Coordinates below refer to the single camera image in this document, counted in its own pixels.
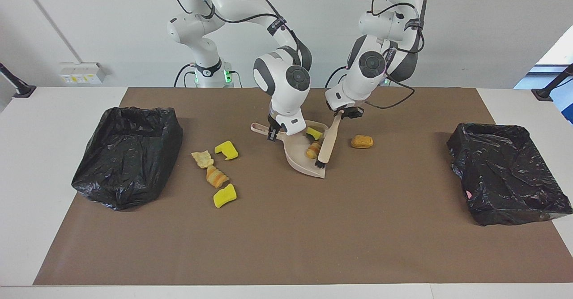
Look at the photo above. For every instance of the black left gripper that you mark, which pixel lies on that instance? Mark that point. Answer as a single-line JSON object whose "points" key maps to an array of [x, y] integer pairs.
{"points": [[351, 111]]}

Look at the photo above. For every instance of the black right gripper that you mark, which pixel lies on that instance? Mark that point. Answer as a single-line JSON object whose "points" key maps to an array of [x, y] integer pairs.
{"points": [[274, 122]]}

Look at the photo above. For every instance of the beige hand brush black bristles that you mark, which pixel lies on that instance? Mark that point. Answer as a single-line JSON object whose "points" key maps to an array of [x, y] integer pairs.
{"points": [[329, 140]]}

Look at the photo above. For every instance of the brown bread nugget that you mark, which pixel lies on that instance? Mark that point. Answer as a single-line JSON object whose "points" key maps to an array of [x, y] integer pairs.
{"points": [[361, 142]]}

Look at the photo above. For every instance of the small yellow sponge wedge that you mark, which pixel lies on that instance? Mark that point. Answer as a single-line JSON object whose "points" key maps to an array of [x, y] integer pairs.
{"points": [[314, 133]]}

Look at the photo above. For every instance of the beige plastic dustpan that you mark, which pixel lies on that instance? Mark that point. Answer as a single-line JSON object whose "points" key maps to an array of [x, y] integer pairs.
{"points": [[300, 161]]}

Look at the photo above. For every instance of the pale tan food piece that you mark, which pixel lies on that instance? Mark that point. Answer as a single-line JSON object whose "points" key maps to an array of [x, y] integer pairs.
{"points": [[312, 150]]}

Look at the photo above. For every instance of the yellow notched sponge chunk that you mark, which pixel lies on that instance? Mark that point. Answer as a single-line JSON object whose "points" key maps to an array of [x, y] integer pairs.
{"points": [[230, 152]]}

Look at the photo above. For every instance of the orange striped croissant piece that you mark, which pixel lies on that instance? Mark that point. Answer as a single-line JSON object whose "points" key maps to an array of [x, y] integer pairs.
{"points": [[217, 177]]}

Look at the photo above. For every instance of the pale green-edged food piece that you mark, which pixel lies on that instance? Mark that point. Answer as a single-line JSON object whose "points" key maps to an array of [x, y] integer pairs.
{"points": [[202, 159]]}

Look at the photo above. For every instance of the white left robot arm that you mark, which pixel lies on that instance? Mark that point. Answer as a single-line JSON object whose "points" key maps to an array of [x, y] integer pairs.
{"points": [[358, 91]]}

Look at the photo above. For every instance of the black bag-lined trash bin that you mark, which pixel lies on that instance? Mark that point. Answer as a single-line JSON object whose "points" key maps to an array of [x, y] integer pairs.
{"points": [[125, 164]]}

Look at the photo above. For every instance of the black bag-lined bin pink spot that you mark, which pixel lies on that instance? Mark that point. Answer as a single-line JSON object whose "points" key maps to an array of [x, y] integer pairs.
{"points": [[506, 178]]}

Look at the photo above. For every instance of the brown table mat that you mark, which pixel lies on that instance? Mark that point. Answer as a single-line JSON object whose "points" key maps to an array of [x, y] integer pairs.
{"points": [[286, 254]]}

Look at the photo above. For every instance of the black clamp stand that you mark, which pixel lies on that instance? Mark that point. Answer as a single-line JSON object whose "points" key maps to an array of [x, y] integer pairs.
{"points": [[22, 91], [544, 94]]}

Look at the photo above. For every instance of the white wall socket box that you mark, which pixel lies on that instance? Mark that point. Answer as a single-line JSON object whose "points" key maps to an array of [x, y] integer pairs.
{"points": [[83, 73]]}

